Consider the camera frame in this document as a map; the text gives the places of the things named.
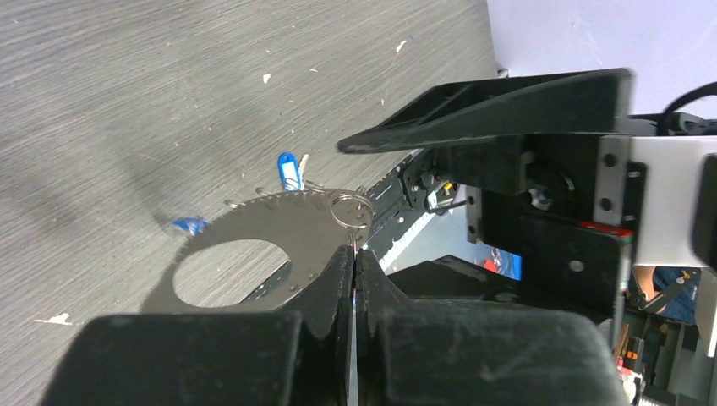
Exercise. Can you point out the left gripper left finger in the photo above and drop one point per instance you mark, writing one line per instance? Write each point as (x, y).
(297, 355)

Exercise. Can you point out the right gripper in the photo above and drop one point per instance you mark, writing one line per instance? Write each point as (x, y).
(568, 204)

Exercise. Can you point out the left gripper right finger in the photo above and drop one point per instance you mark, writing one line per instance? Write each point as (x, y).
(532, 349)

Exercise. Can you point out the large metal keyring disc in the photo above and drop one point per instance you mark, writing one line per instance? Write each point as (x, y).
(261, 253)

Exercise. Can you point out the blue key tag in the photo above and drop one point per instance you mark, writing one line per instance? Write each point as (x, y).
(190, 225)

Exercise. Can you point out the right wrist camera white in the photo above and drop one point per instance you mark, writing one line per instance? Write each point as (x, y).
(674, 171)

